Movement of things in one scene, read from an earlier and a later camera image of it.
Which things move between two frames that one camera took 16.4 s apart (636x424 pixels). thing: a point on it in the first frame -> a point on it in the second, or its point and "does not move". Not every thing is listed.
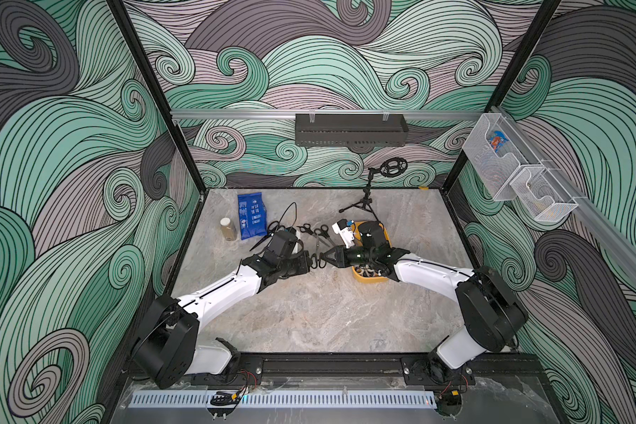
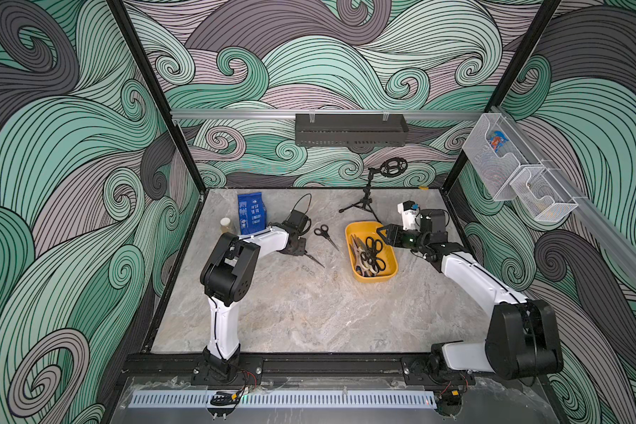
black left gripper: [304, 267] -> [301, 250]
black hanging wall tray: [350, 130] does not move
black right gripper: [343, 258] -> [397, 235]
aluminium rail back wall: [277, 114] does not move
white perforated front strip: [168, 399] does not move
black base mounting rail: [356, 367] does not move
